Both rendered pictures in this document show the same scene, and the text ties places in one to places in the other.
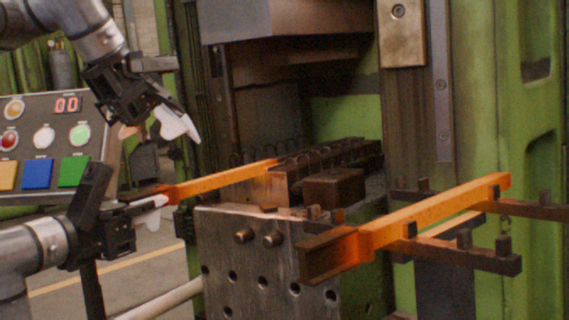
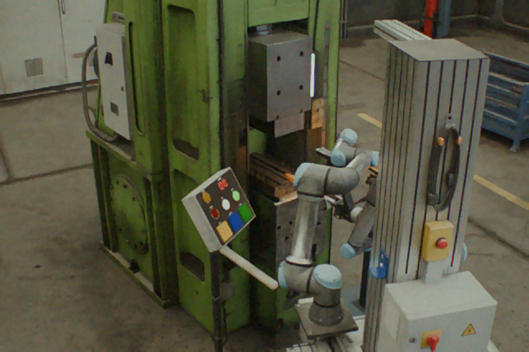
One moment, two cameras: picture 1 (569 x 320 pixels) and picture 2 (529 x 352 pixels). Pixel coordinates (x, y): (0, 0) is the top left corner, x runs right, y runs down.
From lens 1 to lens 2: 3.48 m
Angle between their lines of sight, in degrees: 74
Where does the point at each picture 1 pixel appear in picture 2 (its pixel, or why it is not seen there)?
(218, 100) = (241, 157)
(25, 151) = (224, 215)
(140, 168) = not seen: outside the picture
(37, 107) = (213, 192)
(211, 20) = (280, 126)
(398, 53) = (316, 123)
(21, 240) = not seen: hidden behind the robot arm
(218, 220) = (288, 204)
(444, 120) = (323, 140)
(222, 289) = (285, 230)
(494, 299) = not seen: hidden behind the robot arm
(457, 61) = (326, 121)
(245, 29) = (293, 127)
